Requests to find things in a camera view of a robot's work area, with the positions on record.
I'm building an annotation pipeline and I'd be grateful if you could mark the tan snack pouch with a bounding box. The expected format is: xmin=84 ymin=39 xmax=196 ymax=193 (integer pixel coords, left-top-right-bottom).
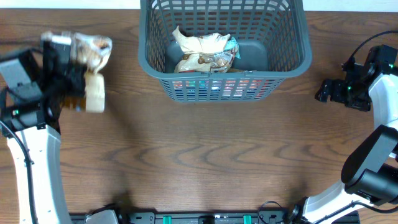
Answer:
xmin=172 ymin=26 xmax=231 ymax=54
xmin=40 ymin=31 xmax=113 ymax=113
xmin=174 ymin=51 xmax=235 ymax=73

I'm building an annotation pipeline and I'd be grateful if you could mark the colourful tissue pack box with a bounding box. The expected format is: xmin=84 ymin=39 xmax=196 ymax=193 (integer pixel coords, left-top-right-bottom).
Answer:
xmin=169 ymin=78 xmax=271 ymax=101

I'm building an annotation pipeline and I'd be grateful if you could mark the light teal tissue packet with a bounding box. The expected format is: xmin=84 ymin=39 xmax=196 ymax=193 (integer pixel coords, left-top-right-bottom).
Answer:
xmin=224 ymin=37 xmax=241 ymax=59

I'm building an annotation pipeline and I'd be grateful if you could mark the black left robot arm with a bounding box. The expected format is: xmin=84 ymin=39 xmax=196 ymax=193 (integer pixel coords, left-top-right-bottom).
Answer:
xmin=1 ymin=40 xmax=86 ymax=223

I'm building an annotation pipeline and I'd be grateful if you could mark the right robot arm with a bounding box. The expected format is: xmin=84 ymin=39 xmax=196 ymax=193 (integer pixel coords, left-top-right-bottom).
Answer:
xmin=285 ymin=45 xmax=397 ymax=223

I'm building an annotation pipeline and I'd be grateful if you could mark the grey plastic basket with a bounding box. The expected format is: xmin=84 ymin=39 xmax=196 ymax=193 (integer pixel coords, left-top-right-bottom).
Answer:
xmin=139 ymin=0 xmax=312 ymax=103

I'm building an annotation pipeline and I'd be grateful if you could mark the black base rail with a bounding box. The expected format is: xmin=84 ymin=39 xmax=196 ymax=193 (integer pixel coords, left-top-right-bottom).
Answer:
xmin=70 ymin=205 xmax=361 ymax=224

